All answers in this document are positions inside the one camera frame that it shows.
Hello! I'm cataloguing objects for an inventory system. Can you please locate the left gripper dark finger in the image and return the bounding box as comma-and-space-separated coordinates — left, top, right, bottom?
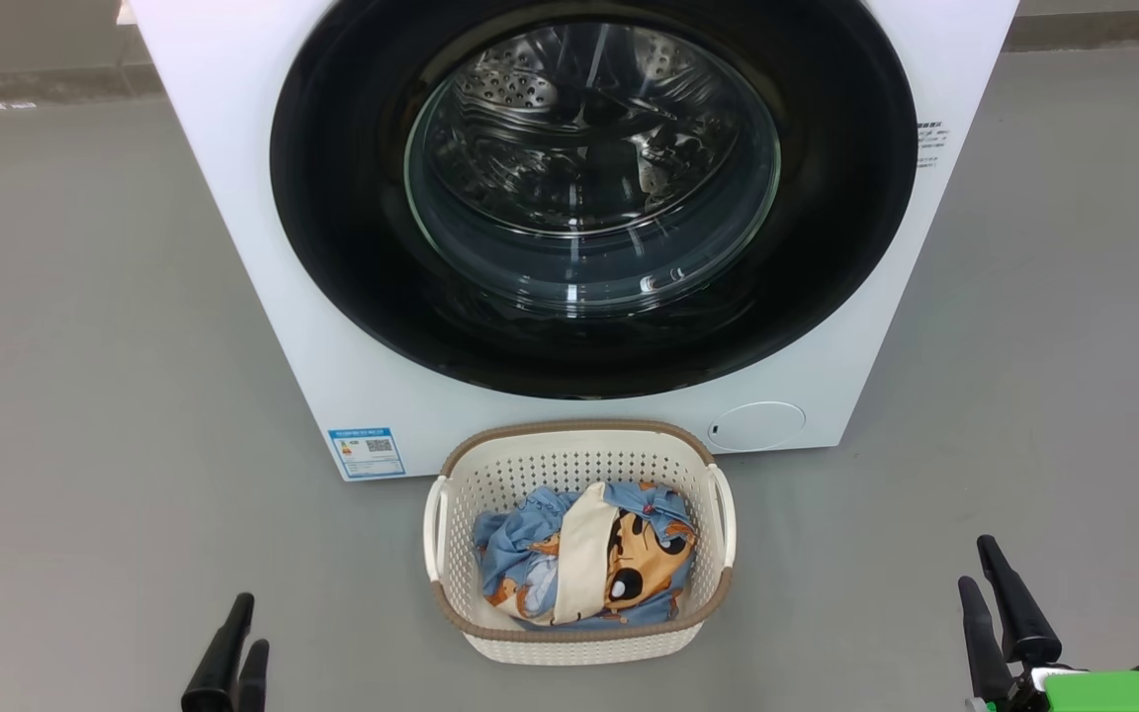
181, 592, 256, 712
236, 640, 271, 712

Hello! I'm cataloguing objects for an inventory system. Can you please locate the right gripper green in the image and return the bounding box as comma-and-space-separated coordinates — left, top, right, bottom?
958, 535, 1139, 712

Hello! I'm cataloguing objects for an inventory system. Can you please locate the blue cartoon print garment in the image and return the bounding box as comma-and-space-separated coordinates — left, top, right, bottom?
474, 482, 699, 630

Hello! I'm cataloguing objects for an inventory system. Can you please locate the cream plain garment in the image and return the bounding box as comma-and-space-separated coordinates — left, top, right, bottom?
552, 482, 620, 626

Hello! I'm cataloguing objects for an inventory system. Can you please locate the white front-load washing machine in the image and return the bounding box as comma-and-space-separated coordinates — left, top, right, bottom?
130, 0, 1020, 483

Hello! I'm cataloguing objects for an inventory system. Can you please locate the stainless steel washing machine drum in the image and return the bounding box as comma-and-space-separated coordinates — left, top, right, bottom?
406, 22, 781, 317

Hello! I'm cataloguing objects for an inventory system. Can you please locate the blue energy label sticker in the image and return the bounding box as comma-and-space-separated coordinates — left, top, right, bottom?
328, 427, 406, 481

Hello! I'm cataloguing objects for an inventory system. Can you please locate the round white filter cover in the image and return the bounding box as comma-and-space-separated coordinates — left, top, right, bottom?
707, 401, 807, 454

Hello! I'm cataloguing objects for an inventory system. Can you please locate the cream perforated laundry basket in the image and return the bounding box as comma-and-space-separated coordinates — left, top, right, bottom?
422, 419, 737, 666

